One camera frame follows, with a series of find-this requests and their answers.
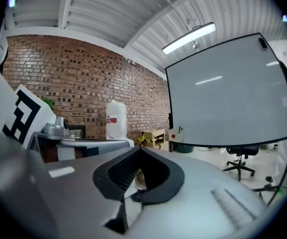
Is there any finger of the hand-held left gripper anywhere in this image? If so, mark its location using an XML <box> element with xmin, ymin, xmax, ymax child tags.
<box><xmin>58</xmin><ymin>137</ymin><xmax>135</xmax><ymax>162</ymax></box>

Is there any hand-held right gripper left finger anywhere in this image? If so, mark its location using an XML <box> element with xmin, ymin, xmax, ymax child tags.
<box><xmin>0</xmin><ymin>132</ymin><xmax>141</xmax><ymax>239</ymax></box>

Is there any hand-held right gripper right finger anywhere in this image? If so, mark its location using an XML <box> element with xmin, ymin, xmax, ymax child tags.
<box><xmin>123</xmin><ymin>146</ymin><xmax>270</xmax><ymax>239</ymax></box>

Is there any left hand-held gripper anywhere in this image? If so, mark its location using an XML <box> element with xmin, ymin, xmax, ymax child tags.
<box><xmin>0</xmin><ymin>45</ymin><xmax>59</xmax><ymax>164</ymax></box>

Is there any white box with red dot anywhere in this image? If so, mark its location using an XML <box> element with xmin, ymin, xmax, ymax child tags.
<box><xmin>169</xmin><ymin>127</ymin><xmax>185</xmax><ymax>144</ymax></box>

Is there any cardboard box yellow-black tape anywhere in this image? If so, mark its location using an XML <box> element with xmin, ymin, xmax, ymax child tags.
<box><xmin>136</xmin><ymin>128</ymin><xmax>166</xmax><ymax>149</ymax></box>

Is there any brown cardboard box white label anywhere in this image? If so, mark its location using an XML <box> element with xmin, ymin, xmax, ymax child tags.
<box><xmin>155</xmin><ymin>140</ymin><xmax>171</xmax><ymax>151</ymax></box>

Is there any large grey board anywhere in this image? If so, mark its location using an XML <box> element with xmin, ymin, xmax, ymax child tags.
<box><xmin>165</xmin><ymin>32</ymin><xmax>287</xmax><ymax>207</ymax></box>

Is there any clear plastic roll red label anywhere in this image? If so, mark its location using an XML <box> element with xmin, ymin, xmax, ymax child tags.
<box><xmin>105</xmin><ymin>99</ymin><xmax>128</xmax><ymax>140</ymax></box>

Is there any black framed glass panel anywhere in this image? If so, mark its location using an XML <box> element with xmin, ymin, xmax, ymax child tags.
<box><xmin>68</xmin><ymin>124</ymin><xmax>87</xmax><ymax>139</ymax></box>

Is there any green plant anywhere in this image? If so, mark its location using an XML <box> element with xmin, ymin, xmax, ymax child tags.
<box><xmin>42</xmin><ymin>97</ymin><xmax>56</xmax><ymax>111</ymax></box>

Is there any black tangled bundle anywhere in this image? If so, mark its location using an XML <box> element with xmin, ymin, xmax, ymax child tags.
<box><xmin>130</xmin><ymin>188</ymin><xmax>148</xmax><ymax>203</ymax></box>

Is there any black office chair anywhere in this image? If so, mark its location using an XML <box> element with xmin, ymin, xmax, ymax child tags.
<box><xmin>222</xmin><ymin>144</ymin><xmax>260</xmax><ymax>182</ymax></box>

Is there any left hand-held gripper camera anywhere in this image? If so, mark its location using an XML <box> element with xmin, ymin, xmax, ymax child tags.
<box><xmin>43</xmin><ymin>116</ymin><xmax>70</xmax><ymax>137</ymax></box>

